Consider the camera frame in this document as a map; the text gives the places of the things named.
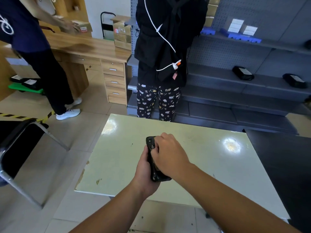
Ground person's left hand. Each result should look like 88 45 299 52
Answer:
132 145 161 199

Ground person's right hand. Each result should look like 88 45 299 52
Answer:
151 133 193 182

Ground black smartphone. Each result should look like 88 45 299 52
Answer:
146 136 172 182

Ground person's left forearm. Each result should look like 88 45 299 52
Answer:
69 182 147 233

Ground person's right forearm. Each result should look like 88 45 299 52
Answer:
175 163 303 233

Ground white sneaker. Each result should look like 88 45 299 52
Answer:
56 109 81 121
65 97 82 109

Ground grey pegboard shelf unit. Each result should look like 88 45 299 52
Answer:
126 0 311 135

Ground wooden desk with drawers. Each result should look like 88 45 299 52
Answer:
0 28 132 105

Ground black pouch white label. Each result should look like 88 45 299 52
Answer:
232 66 255 81
282 73 308 89

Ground stack of cardboard boxes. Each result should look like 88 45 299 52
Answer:
110 15 132 50

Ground black table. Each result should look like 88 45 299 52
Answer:
244 128 311 233

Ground black hand truck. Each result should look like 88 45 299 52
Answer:
101 11 116 41

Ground long blue box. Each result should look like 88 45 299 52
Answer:
220 28 262 44

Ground black package white label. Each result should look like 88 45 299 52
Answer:
10 75 42 91

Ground small cardboard box red label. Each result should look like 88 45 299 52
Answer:
72 20 93 34

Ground green platform cart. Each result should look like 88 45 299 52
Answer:
8 82 46 95

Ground large white box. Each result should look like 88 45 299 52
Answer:
227 18 244 34

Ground tan boxes on shelf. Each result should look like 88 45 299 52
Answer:
204 0 221 27

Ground small white box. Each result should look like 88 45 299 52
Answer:
243 26 258 36

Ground white cable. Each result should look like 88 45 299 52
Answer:
144 0 181 72

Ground black chair metal frame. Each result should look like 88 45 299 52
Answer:
0 118 70 208

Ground wooden wall cabinet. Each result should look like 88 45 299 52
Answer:
50 0 90 22

